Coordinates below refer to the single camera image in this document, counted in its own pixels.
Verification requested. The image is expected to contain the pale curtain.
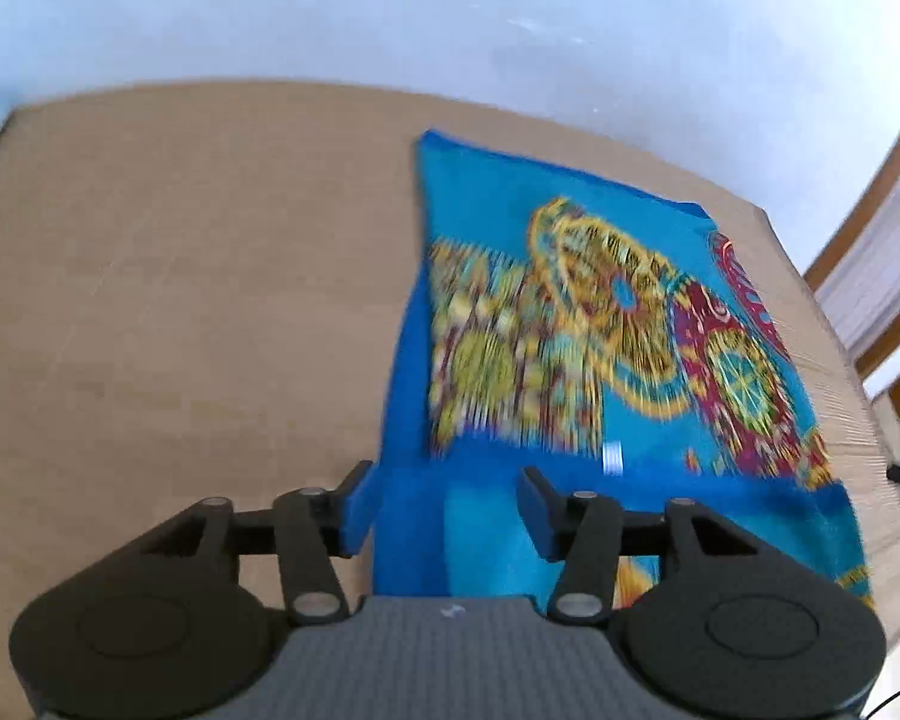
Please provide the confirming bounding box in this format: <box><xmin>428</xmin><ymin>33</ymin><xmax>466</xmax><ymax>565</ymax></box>
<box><xmin>817</xmin><ymin>165</ymin><xmax>900</xmax><ymax>395</ymax></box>

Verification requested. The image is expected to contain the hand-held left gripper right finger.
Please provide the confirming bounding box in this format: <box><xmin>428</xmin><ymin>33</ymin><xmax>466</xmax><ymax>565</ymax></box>
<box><xmin>516</xmin><ymin>466</ymin><xmax>755</xmax><ymax>623</ymax></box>

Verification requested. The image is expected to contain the wooden door frame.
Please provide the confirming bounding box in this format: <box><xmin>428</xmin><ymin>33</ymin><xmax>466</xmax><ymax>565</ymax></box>
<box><xmin>802</xmin><ymin>82</ymin><xmax>900</xmax><ymax>422</ymax></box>

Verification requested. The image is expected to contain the blue patterned cloth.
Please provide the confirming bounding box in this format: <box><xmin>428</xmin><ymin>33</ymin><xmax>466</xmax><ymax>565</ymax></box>
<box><xmin>373</xmin><ymin>129</ymin><xmax>876</xmax><ymax>616</ymax></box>

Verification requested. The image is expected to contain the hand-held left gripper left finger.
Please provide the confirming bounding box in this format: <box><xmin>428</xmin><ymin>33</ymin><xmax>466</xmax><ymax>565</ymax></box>
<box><xmin>139</xmin><ymin>460</ymin><xmax>381</xmax><ymax>625</ymax></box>

